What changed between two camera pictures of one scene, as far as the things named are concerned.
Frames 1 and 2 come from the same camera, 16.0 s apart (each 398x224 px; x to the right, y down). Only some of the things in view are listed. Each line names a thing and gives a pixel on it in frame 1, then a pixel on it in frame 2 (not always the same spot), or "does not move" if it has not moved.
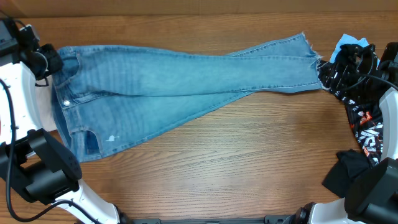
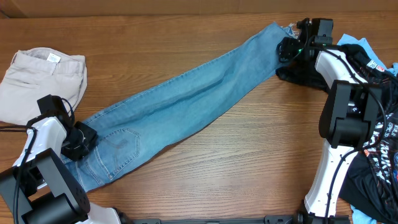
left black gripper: (55, 63) -> (91, 137)
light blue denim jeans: (107, 94) -> (130, 133)
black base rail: (294, 218) does not move
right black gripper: (344, 71) -> (285, 54)
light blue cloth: (348, 39) does not move
